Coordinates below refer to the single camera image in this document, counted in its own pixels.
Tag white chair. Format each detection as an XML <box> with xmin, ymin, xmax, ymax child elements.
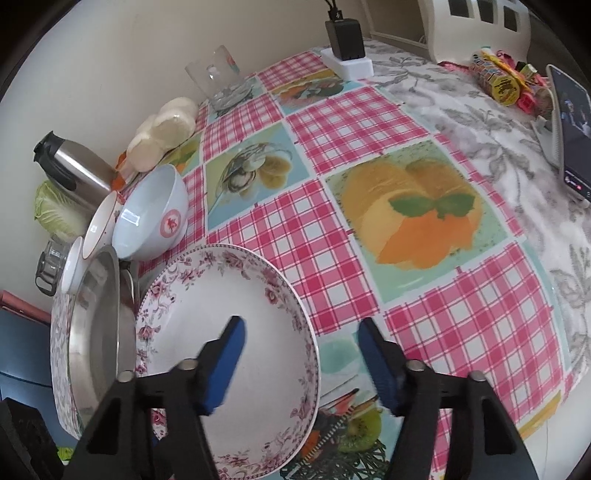
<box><xmin>360</xmin><ymin>0</ymin><xmax>532</xmax><ymax>64</ymax></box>

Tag clear glass jar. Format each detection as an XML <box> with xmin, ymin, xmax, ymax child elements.
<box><xmin>36</xmin><ymin>237</ymin><xmax>71</xmax><ymax>296</ymax></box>

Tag white phone stand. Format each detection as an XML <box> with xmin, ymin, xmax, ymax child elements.
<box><xmin>530</xmin><ymin>114</ymin><xmax>591</xmax><ymax>205</ymax></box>

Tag napa cabbage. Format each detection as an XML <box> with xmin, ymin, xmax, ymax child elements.
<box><xmin>34</xmin><ymin>180</ymin><xmax>91</xmax><ymax>241</ymax></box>

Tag black charger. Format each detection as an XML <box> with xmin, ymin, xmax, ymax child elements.
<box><xmin>324</xmin><ymin>17</ymin><xmax>365</xmax><ymax>62</ymax></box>

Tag pink wrapped candies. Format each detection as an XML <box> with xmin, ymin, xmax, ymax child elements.
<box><xmin>515</xmin><ymin>59</ymin><xmax>553</xmax><ymax>114</ymax></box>

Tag pale blue bowl red emblem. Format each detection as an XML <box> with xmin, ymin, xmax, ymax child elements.
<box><xmin>113</xmin><ymin>164</ymin><xmax>189</xmax><ymax>262</ymax></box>

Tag stainless steel thermos jug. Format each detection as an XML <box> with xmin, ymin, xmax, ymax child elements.
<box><xmin>32</xmin><ymin>130</ymin><xmax>119</xmax><ymax>208</ymax></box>

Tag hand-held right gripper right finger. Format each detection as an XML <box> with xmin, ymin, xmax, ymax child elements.
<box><xmin>358</xmin><ymin>318</ymin><xmax>539</xmax><ymax>480</ymax></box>

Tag blue cabinet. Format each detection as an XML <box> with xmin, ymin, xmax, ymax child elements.
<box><xmin>0</xmin><ymin>300</ymin><xmax>55</xmax><ymax>407</ymax></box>

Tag pink checkered tablecloth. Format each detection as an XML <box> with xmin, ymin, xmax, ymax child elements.
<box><xmin>131</xmin><ymin>46</ymin><xmax>575</xmax><ymax>480</ymax></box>

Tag stainless steel basin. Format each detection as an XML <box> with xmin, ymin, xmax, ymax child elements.
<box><xmin>51</xmin><ymin>244</ymin><xmax>136</xmax><ymax>439</ymax></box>

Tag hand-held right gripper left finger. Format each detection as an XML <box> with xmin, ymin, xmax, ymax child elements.
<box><xmin>69</xmin><ymin>316</ymin><xmax>246</xmax><ymax>480</ymax></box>

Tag smartphone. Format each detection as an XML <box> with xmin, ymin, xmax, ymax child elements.
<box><xmin>546</xmin><ymin>64</ymin><xmax>591</xmax><ymax>201</ymax></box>

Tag small bowl red rim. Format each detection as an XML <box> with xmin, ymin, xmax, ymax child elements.
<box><xmin>81</xmin><ymin>191</ymin><xmax>123</xmax><ymax>259</ymax></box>

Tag clear glass mug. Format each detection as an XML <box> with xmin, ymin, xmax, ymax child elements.
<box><xmin>185</xmin><ymin>45</ymin><xmax>256</xmax><ymax>112</ymax></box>

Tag pink bar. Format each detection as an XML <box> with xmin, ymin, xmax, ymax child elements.
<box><xmin>0</xmin><ymin>289</ymin><xmax>52</xmax><ymax>325</ymax></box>

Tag orange snack packet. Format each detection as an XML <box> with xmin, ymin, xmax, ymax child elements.
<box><xmin>113</xmin><ymin>152</ymin><xmax>136</xmax><ymax>191</ymax></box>

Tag bag of white buns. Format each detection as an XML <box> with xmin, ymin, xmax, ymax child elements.
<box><xmin>127</xmin><ymin>96</ymin><xmax>198</xmax><ymax>172</ymax></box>

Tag grey floral tablecloth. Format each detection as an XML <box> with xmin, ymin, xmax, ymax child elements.
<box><xmin>51</xmin><ymin>39</ymin><xmax>591</xmax><ymax>439</ymax></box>

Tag pink floral rim plate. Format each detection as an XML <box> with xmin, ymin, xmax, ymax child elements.
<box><xmin>134</xmin><ymin>244</ymin><xmax>321</xmax><ymax>476</ymax></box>

